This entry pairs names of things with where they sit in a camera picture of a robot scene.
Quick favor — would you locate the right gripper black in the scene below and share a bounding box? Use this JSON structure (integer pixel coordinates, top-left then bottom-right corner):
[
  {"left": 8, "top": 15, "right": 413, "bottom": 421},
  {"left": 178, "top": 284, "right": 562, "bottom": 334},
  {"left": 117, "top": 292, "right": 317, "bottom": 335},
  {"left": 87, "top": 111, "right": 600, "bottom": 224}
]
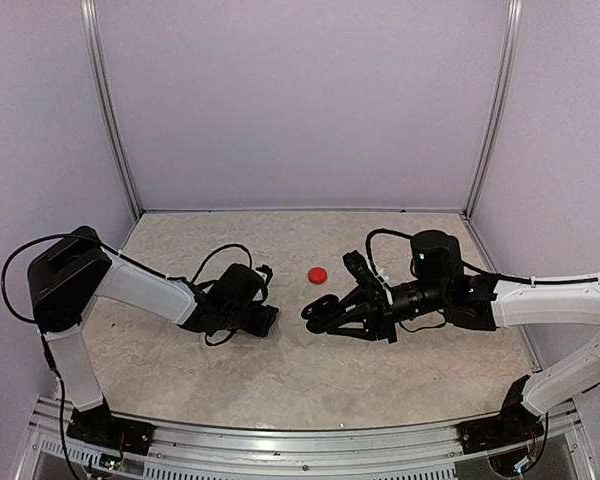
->
[{"left": 324, "top": 279, "right": 449, "bottom": 343}]

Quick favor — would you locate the black earbud charging case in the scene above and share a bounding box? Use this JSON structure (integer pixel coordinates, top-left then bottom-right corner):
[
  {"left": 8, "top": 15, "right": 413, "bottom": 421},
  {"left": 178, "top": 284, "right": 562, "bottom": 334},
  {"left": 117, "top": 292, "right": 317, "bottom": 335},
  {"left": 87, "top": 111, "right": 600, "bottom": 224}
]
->
[{"left": 301, "top": 294, "right": 339, "bottom": 334}]

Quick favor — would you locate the red earbud charging case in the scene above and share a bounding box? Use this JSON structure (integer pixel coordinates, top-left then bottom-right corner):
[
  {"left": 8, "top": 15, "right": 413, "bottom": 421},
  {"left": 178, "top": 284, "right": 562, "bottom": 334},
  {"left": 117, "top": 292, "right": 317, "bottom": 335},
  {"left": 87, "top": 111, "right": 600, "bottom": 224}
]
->
[{"left": 307, "top": 267, "right": 328, "bottom": 285}]

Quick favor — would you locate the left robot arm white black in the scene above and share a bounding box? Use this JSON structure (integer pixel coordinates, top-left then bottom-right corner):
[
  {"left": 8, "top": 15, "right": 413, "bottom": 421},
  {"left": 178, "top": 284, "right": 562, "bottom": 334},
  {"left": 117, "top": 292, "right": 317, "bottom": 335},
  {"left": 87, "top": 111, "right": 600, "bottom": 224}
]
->
[{"left": 27, "top": 226, "right": 278, "bottom": 445}]

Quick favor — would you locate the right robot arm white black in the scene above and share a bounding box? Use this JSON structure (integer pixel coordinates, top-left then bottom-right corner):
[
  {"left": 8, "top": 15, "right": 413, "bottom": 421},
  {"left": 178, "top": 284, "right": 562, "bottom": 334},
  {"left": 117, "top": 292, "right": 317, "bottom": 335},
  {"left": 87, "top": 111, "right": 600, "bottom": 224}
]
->
[{"left": 307, "top": 230, "right": 600, "bottom": 444}]

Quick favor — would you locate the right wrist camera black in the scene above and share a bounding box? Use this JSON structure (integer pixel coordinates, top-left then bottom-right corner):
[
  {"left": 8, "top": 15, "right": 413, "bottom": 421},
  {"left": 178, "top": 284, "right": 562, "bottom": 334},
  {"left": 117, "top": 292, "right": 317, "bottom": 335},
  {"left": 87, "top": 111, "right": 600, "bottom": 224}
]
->
[{"left": 342, "top": 250, "right": 376, "bottom": 289}]

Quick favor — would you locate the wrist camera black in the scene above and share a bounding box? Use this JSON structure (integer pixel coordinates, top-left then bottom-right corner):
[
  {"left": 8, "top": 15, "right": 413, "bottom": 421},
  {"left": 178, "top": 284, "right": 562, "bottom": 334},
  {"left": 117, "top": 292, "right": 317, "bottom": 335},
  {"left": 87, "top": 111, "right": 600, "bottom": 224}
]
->
[
  {"left": 342, "top": 250, "right": 376, "bottom": 289},
  {"left": 254, "top": 264, "right": 273, "bottom": 287}
]

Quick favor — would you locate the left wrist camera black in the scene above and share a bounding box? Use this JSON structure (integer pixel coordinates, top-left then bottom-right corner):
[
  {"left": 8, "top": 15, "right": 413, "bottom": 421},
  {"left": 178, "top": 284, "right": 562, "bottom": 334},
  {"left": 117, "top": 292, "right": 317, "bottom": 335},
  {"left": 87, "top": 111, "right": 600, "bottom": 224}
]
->
[{"left": 254, "top": 264, "right": 273, "bottom": 287}]

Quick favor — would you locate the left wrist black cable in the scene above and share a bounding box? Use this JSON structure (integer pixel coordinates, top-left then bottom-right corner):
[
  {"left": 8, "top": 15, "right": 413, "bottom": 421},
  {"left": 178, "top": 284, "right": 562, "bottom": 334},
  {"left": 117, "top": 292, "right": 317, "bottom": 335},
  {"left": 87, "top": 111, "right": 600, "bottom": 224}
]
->
[{"left": 189, "top": 243, "right": 255, "bottom": 286}]

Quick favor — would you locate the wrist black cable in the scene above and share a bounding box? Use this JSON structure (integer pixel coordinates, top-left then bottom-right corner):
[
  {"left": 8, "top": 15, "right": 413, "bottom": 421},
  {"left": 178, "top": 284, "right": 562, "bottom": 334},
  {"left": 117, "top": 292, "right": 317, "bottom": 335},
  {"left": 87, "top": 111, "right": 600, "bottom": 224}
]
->
[
  {"left": 364, "top": 228, "right": 416, "bottom": 281},
  {"left": 189, "top": 243, "right": 255, "bottom": 286}
]

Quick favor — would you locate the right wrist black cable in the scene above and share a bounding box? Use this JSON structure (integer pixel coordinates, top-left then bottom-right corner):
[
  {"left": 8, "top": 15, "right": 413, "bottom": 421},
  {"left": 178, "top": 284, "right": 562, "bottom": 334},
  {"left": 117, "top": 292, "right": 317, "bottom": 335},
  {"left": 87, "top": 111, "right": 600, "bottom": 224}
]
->
[{"left": 364, "top": 228, "right": 416, "bottom": 281}]

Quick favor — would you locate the aluminium front rail frame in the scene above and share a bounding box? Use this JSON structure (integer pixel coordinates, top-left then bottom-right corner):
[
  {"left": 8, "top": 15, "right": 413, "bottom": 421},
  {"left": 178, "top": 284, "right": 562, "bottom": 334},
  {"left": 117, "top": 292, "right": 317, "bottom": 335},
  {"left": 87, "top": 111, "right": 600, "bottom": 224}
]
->
[{"left": 8, "top": 397, "right": 597, "bottom": 479}]

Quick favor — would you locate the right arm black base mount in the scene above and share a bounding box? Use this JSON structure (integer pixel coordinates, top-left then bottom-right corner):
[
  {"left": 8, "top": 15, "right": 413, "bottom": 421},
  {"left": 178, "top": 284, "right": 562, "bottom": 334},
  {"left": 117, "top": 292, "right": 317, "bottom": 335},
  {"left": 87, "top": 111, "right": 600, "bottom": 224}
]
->
[{"left": 457, "top": 375, "right": 545, "bottom": 454}]

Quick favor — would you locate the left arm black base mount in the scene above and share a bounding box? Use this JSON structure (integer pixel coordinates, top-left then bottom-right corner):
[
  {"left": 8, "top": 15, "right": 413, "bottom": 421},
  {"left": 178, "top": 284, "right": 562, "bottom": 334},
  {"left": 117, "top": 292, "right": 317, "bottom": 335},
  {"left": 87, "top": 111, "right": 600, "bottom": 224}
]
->
[{"left": 67, "top": 399, "right": 155, "bottom": 456}]

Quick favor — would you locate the right aluminium corner post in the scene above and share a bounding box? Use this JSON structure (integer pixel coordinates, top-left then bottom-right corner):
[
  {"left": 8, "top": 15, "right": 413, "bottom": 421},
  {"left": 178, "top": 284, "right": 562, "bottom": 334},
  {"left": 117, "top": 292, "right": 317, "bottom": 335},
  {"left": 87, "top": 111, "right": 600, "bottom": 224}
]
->
[{"left": 463, "top": 0, "right": 523, "bottom": 222}]

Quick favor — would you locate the aluminium corner post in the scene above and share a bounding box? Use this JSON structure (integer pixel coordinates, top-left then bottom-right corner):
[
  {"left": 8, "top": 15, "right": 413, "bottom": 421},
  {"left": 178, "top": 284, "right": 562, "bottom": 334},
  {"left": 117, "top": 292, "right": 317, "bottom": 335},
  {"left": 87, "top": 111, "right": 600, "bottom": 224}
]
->
[
  {"left": 463, "top": 0, "right": 523, "bottom": 222},
  {"left": 79, "top": 0, "right": 144, "bottom": 222}
]

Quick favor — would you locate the left aluminium corner post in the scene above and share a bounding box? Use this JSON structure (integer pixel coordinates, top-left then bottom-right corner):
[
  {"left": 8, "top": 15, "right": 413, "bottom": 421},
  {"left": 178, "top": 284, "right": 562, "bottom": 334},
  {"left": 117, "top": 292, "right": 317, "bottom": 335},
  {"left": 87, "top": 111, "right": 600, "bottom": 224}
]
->
[{"left": 79, "top": 0, "right": 144, "bottom": 222}]

